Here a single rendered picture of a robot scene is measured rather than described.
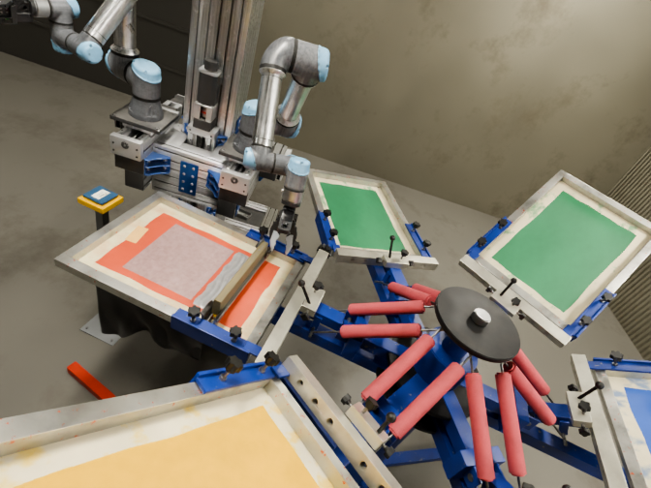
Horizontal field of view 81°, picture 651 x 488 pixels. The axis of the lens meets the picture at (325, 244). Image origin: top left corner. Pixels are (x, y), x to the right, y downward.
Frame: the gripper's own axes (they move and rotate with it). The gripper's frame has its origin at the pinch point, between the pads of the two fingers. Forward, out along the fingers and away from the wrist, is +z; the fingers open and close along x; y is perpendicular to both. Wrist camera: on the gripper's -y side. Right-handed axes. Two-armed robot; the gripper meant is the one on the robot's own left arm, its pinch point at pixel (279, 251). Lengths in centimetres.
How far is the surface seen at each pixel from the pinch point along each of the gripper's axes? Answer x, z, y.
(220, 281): 20.9, 21.9, 4.8
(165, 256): 46, 19, 10
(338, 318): -28.7, 20.0, -4.2
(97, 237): 71, 15, 4
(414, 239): -69, 7, 72
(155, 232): 55, 16, 21
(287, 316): -8.8, 20.2, -10.7
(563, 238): -139, -19, 57
